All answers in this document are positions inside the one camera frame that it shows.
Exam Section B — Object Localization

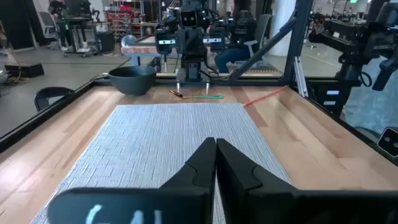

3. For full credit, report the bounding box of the dark grey bowl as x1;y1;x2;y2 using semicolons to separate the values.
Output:
108;65;157;96

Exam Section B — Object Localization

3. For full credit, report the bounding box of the standing person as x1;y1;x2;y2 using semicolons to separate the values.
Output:
49;0;73;52

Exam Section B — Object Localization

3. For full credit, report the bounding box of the black cart with equipment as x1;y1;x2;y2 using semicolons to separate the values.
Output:
55;16;109;58

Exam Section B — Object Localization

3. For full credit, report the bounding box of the grey office chair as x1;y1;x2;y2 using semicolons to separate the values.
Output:
234;14;273;67

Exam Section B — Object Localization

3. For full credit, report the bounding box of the seated person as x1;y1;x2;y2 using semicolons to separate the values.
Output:
214;9;259;74

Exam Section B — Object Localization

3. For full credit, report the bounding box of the wooden table with blue legs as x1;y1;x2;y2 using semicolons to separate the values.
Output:
120;34;183;67

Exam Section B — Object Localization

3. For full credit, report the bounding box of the black diagonal rig brace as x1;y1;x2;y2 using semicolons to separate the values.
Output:
229;14;296;82

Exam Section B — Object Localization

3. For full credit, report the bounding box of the red storage shelf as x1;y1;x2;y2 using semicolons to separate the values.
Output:
104;2;142;42

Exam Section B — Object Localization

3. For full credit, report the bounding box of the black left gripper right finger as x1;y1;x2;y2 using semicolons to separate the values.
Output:
216;138;398;224

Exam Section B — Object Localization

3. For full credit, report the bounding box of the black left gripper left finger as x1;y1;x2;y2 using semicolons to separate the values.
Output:
48;137;218;224

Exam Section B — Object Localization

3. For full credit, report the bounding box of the black rig post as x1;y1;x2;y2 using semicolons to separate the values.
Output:
283;0;313;82

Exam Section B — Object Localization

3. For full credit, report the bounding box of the black table edge frame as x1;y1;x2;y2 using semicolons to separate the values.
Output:
0;73;398;166

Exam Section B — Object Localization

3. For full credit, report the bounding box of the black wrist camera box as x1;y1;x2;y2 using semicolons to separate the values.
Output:
179;8;199;28

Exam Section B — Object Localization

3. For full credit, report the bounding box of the grey woven placemat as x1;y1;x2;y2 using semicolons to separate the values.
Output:
30;102;293;224

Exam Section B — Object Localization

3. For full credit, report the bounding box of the black base with white labels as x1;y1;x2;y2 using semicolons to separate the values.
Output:
306;77;354;116

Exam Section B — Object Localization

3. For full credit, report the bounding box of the flat black floor box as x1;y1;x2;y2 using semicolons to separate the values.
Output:
4;63;45;78

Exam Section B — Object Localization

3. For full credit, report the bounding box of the orange handled utensil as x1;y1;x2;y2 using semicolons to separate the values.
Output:
243;85;290;107

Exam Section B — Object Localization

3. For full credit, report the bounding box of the green handled utensil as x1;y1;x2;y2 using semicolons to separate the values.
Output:
169;89;224;100

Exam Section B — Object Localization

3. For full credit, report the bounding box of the black box with white label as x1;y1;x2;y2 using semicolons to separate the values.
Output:
203;27;227;52
154;29;177;54

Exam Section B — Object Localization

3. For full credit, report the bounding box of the black table-level camera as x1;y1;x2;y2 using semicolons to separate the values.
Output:
376;126;398;158

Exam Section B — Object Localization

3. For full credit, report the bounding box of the black chair back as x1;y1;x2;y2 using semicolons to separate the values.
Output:
34;86;76;112

